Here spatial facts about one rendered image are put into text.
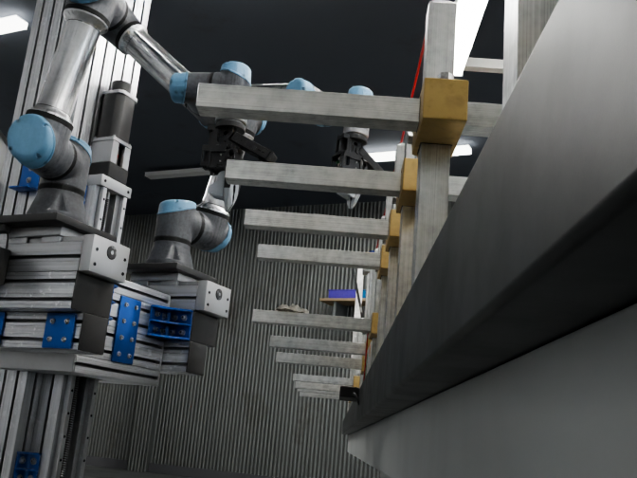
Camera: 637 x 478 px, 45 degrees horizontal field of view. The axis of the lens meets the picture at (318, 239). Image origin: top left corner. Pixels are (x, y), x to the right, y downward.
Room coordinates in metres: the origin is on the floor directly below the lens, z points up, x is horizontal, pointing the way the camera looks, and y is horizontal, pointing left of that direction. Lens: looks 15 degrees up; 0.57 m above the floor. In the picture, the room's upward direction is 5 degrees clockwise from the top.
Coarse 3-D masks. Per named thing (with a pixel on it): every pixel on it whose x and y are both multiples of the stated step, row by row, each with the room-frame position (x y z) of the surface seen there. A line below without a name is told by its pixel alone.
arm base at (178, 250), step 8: (160, 240) 2.29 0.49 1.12; (168, 240) 2.28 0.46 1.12; (176, 240) 2.29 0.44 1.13; (184, 240) 2.31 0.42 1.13; (152, 248) 2.31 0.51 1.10; (160, 248) 2.28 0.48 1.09; (168, 248) 2.28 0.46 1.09; (176, 248) 2.29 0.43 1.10; (184, 248) 2.31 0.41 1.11; (152, 256) 2.29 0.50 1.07; (160, 256) 2.27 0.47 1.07; (168, 256) 2.27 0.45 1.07; (176, 256) 2.29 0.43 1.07; (184, 256) 2.30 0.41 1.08; (184, 264) 2.29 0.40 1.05
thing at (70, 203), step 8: (40, 184) 1.86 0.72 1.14; (48, 184) 1.84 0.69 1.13; (56, 184) 1.84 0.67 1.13; (64, 184) 1.84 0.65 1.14; (40, 192) 1.85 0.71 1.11; (48, 192) 1.84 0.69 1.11; (56, 192) 1.84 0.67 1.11; (64, 192) 1.85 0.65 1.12; (72, 192) 1.86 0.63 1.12; (80, 192) 1.88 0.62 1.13; (40, 200) 1.84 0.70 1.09; (48, 200) 1.83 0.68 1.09; (56, 200) 1.84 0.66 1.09; (64, 200) 1.84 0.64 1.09; (72, 200) 1.85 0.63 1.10; (80, 200) 1.88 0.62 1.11; (32, 208) 1.84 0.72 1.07; (40, 208) 1.83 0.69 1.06; (48, 208) 1.82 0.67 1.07; (56, 208) 1.84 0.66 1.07; (64, 208) 1.84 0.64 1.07; (72, 208) 1.85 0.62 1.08; (80, 208) 1.87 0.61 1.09; (72, 216) 1.85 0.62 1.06; (80, 216) 1.87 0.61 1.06
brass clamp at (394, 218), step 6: (390, 216) 1.29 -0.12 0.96; (396, 216) 1.28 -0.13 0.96; (390, 222) 1.28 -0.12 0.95; (396, 222) 1.28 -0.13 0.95; (390, 228) 1.28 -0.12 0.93; (396, 228) 1.28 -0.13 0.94; (390, 234) 1.28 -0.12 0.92; (396, 234) 1.28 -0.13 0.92; (384, 240) 1.39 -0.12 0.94; (390, 240) 1.31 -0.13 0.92; (396, 240) 1.30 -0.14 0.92; (390, 246) 1.34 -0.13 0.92; (396, 246) 1.34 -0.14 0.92
